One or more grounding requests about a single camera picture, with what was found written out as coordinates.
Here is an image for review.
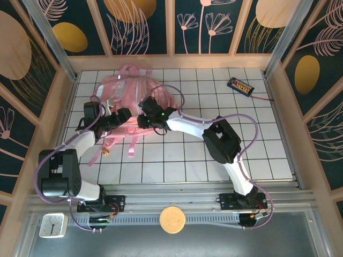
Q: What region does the round yellow sponge disc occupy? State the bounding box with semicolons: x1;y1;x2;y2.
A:
159;205;186;235

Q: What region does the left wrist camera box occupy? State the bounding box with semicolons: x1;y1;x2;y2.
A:
102;99;115;114

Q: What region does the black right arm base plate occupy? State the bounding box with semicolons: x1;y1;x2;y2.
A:
219;192;268;211

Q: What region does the aluminium frame post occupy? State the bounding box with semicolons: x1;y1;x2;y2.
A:
23;0;79;81
264;0;315;79

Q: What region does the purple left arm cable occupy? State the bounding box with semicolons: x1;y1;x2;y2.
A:
34;95;108;232

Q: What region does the white alarm clock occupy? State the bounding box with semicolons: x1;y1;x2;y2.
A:
39;213;68;239

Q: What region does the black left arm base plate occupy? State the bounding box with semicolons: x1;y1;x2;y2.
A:
77;194;126;214

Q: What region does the thin red cable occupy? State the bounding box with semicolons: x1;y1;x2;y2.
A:
251;93;274;102

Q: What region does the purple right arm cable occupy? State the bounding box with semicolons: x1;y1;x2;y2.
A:
146;84;274;231

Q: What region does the aluminium mounting rail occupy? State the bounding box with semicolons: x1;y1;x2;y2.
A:
26;187;317;215

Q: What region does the grey slotted cable duct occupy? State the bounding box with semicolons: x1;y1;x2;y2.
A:
65;213;242;227

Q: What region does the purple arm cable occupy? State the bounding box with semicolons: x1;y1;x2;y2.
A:
34;95;108;232
146;84;274;231

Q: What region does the pink school backpack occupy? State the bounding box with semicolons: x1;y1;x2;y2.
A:
87;63;179;168

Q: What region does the black charger box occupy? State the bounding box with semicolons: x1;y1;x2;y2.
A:
227;77;255;96

